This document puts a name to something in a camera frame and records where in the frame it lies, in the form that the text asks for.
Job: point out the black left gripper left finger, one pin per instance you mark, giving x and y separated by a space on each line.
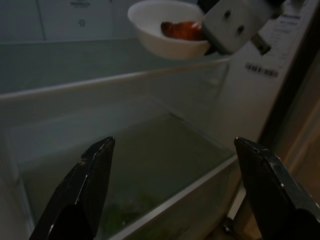
80 195

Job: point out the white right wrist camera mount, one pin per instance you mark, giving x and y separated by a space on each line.
232 27

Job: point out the white ceramic bowl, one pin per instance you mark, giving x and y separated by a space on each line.
155 42

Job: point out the glass fridge shelf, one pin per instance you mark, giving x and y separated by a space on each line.
100 85

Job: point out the reddish brown cooked food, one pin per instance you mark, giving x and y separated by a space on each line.
180 30

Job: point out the white fridge spec label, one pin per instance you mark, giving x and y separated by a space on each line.
285 37

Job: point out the white chiller drawer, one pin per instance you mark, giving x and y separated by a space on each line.
62 25

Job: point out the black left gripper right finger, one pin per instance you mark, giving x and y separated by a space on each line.
275 200

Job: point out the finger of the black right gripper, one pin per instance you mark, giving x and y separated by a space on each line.
207 5
211 51

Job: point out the white barcode sticker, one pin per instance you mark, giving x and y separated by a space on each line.
261 70

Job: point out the clear crisper drawer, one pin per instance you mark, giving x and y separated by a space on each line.
175 150

